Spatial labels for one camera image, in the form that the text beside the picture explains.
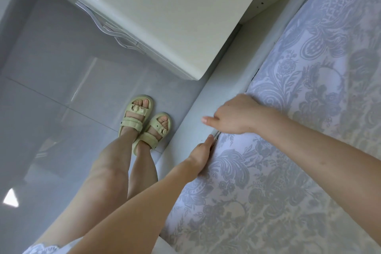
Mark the person's left leg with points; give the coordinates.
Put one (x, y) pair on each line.
(98, 179)

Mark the person's right hand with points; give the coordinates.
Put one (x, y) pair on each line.
(238, 114)

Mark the person's left beige sandal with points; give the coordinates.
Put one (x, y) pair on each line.
(129, 124)

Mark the person's right beige sandal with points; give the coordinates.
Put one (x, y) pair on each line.
(148, 140)

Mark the person's white lace dress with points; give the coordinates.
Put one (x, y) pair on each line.
(50, 249)

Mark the person's left hand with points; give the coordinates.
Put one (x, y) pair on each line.
(199, 157)

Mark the white floral bed sheet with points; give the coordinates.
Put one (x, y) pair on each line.
(312, 99)

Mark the person's left forearm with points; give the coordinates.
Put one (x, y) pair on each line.
(134, 218)

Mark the cream nightstand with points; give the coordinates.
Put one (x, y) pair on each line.
(178, 9)

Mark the cream bed frame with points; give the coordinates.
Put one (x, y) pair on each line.
(226, 84)

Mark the person's right leg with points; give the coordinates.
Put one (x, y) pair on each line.
(143, 170)

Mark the person's right forearm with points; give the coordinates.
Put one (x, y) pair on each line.
(321, 155)

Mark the person's beige sandal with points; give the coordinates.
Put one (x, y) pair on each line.
(129, 124)
(148, 140)

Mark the person's leg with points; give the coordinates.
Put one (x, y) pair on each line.
(98, 179)
(143, 170)

